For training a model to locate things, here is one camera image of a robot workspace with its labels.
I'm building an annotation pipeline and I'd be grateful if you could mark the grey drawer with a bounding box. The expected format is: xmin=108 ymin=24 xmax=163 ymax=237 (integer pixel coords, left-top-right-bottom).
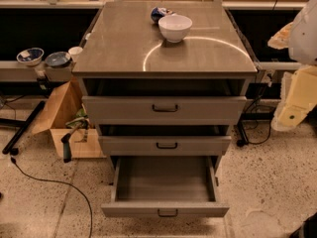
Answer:
xmin=102 ymin=156 xmax=229 ymax=218
xmin=82 ymin=96 xmax=246 ymax=125
xmin=99 ymin=136 xmax=231 ymax=156

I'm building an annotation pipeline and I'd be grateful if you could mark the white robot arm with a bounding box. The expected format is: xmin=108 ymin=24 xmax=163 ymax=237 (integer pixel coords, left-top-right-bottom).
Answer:
xmin=267 ymin=0 xmax=317 ymax=131

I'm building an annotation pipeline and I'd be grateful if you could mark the grey drawer cabinet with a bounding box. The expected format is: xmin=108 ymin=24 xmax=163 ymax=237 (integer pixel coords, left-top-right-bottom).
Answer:
xmin=71 ymin=0 xmax=259 ymax=190

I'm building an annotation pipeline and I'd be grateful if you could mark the blue patterned bowl on cabinet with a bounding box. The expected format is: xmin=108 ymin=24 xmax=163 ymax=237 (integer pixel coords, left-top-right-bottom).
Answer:
xmin=151 ymin=7 xmax=174 ymax=24

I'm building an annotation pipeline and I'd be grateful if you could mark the cardboard box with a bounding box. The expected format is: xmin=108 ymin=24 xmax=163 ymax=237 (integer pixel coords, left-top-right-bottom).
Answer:
xmin=32 ymin=80 xmax=103 ymax=159

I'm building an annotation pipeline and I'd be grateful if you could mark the white cup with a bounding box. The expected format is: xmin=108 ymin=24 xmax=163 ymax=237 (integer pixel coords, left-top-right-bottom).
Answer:
xmin=68 ymin=47 xmax=83 ymax=62

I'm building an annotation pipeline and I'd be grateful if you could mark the dark blue plate bowl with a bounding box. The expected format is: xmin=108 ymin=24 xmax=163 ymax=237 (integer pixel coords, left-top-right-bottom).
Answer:
xmin=45 ymin=52 xmax=71 ymax=67

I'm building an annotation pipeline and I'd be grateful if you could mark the black pole on floor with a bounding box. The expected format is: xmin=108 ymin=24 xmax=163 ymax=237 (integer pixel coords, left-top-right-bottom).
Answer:
xmin=0 ymin=101 xmax=45 ymax=155

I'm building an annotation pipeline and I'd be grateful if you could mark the black stand with cables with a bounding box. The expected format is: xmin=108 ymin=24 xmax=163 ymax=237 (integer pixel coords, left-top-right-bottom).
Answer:
xmin=236 ymin=82 xmax=279 ymax=148

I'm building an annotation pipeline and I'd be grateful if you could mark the black handled tool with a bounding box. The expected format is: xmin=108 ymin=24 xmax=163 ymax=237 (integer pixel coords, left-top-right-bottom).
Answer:
xmin=61 ymin=123 xmax=83 ymax=163

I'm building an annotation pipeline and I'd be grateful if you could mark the black floor cable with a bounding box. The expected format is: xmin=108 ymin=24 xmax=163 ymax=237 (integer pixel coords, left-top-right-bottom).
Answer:
xmin=9 ymin=156 xmax=94 ymax=238

